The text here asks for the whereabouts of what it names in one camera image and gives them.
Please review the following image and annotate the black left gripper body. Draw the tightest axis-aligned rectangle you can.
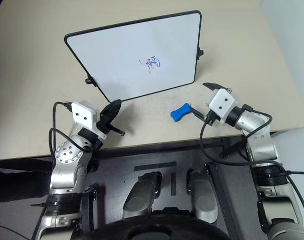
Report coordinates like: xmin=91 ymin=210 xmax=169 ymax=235
xmin=96 ymin=110 xmax=115 ymax=135

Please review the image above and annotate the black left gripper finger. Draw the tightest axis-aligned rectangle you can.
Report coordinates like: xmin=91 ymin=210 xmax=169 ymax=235
xmin=109 ymin=124 xmax=126 ymax=137
xmin=105 ymin=99 xmax=123 ymax=119

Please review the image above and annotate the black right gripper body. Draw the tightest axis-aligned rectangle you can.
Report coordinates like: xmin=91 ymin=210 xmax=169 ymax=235
xmin=204 ymin=110 xmax=218 ymax=126

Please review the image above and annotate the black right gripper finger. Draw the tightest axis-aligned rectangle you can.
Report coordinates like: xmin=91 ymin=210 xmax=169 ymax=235
xmin=202 ymin=82 xmax=228 ymax=92
xmin=189 ymin=105 xmax=208 ymax=121

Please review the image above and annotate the blue bone-shaped eraser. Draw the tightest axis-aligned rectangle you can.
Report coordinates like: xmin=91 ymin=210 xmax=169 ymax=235
xmin=170 ymin=102 xmax=190 ymax=123

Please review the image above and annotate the black base platform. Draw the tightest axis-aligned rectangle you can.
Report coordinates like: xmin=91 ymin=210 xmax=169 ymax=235
xmin=80 ymin=142 xmax=269 ymax=240

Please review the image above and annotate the long grey tape strip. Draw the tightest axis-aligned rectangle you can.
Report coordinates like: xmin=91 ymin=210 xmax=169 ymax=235
xmin=134 ymin=161 xmax=178 ymax=172

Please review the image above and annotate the grey rounded left robot foot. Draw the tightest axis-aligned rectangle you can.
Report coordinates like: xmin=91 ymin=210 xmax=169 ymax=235
xmin=122 ymin=171 xmax=163 ymax=221

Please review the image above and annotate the grey rounded robot foot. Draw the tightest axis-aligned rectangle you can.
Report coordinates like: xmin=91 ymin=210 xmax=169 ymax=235
xmin=186 ymin=169 xmax=219 ymax=225
xmin=122 ymin=171 xmax=163 ymax=221

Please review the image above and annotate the short grey tape strip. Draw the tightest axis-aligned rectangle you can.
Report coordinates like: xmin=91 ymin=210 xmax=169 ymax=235
xmin=170 ymin=172 xmax=178 ymax=197

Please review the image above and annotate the grey rounded right robot foot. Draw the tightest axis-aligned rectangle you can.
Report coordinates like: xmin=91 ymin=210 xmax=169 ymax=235
xmin=186 ymin=169 xmax=219 ymax=225

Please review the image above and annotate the black glossy sheet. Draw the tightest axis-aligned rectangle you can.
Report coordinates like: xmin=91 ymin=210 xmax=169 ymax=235
xmin=0 ymin=158 xmax=55 ymax=204

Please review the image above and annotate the black rounded robot torso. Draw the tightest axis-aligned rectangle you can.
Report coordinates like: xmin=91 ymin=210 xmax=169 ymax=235
xmin=74 ymin=211 xmax=231 ymax=240

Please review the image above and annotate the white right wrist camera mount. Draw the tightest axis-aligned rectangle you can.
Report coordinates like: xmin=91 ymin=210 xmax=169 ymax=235
xmin=207 ymin=88 xmax=236 ymax=125

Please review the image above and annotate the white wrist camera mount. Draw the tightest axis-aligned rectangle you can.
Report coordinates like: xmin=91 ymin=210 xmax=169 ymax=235
xmin=207 ymin=88 xmax=236 ymax=125
xmin=71 ymin=100 xmax=108 ymax=140

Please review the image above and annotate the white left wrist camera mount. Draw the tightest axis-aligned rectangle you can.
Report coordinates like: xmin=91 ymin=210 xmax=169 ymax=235
xmin=71 ymin=100 xmax=108 ymax=140

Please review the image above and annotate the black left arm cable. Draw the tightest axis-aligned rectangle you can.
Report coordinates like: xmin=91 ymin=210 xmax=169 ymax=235
xmin=48 ymin=100 xmax=97 ymax=161

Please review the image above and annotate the white whiteboard with black frame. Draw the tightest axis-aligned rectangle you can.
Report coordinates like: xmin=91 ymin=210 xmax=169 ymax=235
xmin=64 ymin=9 xmax=204 ymax=103

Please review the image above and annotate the thin black floor cable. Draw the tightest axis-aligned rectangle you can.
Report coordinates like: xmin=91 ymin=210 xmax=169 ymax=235
xmin=0 ymin=219 xmax=35 ymax=238

